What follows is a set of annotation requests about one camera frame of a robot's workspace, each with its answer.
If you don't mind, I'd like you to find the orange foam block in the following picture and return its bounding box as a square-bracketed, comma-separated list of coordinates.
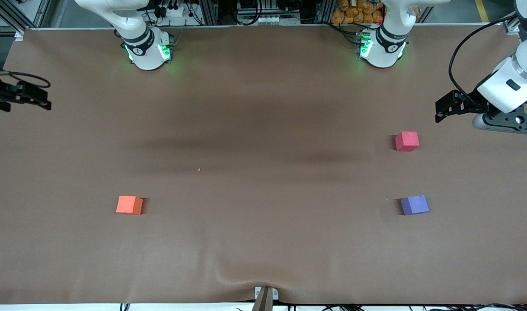
[116, 196, 144, 215]

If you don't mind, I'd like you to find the red foam block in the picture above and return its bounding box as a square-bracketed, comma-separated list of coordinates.
[395, 131, 420, 152]

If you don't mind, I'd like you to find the purple foam block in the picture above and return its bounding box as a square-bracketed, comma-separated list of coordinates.
[400, 195, 430, 216]

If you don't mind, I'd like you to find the pile of orange bags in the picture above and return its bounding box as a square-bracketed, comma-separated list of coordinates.
[331, 0, 385, 25]

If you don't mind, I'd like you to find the white power strip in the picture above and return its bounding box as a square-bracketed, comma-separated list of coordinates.
[157, 3, 187, 19]

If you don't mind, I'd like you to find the white connector row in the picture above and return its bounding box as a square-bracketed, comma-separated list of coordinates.
[241, 15, 291, 26]

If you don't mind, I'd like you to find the brown table mat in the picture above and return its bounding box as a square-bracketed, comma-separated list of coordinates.
[0, 24, 527, 305]

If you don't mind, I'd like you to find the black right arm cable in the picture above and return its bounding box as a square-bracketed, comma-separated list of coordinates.
[0, 71, 51, 89]

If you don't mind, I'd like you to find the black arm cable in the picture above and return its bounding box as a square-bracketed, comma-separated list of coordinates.
[0, 71, 51, 89]
[448, 16, 518, 108]

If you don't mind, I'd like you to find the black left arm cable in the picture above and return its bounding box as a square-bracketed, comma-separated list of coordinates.
[448, 16, 518, 108]

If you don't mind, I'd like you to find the grey aluminium frame post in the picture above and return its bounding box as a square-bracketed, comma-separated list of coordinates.
[200, 0, 219, 26]

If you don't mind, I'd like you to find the grey metal table bracket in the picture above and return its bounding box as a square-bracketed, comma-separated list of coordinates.
[254, 286, 279, 301]

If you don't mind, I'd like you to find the brown bar under bracket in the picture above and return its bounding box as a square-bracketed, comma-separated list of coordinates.
[251, 287, 274, 311]

